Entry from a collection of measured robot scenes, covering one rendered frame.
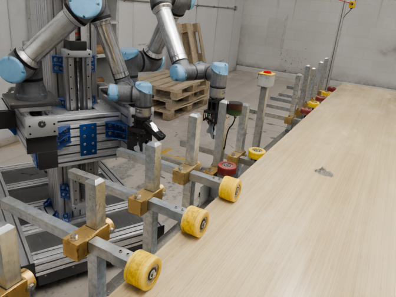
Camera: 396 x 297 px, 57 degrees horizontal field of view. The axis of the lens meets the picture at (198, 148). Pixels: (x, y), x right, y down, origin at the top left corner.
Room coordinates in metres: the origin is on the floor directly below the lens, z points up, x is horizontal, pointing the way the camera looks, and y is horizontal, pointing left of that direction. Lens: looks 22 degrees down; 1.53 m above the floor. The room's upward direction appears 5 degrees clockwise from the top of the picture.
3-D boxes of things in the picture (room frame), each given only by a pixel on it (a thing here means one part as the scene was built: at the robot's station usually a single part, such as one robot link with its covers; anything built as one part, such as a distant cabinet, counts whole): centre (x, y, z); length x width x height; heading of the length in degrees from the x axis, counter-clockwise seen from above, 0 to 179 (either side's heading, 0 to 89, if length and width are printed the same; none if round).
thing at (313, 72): (3.03, -0.88, 0.88); 0.04 x 0.04 x 0.48; 63
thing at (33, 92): (1.70, 0.82, 1.09); 0.15 x 0.15 x 0.10
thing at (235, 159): (1.67, -0.20, 0.84); 0.14 x 0.06 x 0.05; 153
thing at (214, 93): (1.65, -0.07, 1.16); 0.08 x 0.08 x 0.05
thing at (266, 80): (1.93, -0.32, 1.18); 0.07 x 0.07 x 0.08; 63
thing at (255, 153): (1.61, -0.28, 0.85); 0.08 x 0.08 x 0.11
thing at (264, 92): (1.93, -0.32, 0.93); 0.05 x 0.05 x 0.45; 63
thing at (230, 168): (1.41, -0.13, 0.85); 0.08 x 0.08 x 0.11
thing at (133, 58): (1.99, 0.42, 1.21); 0.13 x 0.12 x 0.14; 132
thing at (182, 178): (1.23, 0.03, 0.95); 0.14 x 0.06 x 0.05; 153
